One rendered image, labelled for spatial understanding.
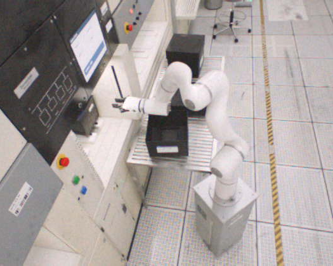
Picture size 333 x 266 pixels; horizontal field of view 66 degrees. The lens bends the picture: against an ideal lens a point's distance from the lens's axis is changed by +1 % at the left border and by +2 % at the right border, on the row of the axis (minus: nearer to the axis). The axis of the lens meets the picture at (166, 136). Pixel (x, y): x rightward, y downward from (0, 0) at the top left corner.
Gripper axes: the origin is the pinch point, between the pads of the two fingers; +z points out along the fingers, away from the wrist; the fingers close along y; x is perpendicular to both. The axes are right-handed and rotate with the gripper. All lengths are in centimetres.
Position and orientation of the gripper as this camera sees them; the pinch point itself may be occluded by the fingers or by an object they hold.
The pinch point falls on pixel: (117, 102)
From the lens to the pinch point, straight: 155.7
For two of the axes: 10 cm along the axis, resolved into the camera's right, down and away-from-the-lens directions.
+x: -1.0, -6.4, -7.6
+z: -9.7, -1.3, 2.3
